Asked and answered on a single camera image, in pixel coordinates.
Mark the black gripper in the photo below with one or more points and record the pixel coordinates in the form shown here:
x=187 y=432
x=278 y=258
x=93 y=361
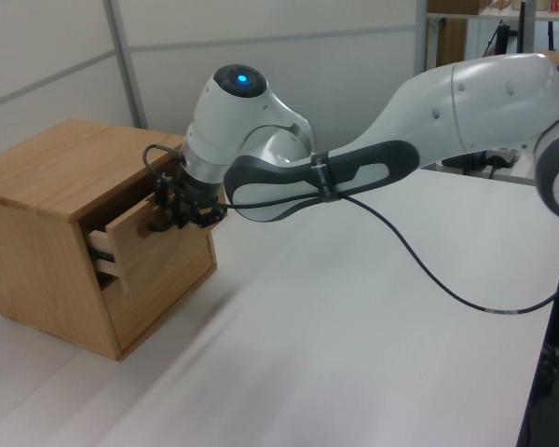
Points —
x=200 y=193

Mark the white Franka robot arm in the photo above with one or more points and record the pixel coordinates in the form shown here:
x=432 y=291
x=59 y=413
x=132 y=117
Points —
x=470 y=102

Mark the wooden drawer with slot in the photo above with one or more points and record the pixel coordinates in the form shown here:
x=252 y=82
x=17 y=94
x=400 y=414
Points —
x=167 y=302

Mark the wooden two-drawer cabinet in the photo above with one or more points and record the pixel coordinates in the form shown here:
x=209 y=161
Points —
x=32 y=242

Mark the brown cardboard box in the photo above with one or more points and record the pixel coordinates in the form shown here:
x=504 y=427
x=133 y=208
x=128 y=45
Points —
x=451 y=42

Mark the grey partition post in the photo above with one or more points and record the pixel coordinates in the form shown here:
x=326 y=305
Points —
x=421 y=32
x=126 y=60

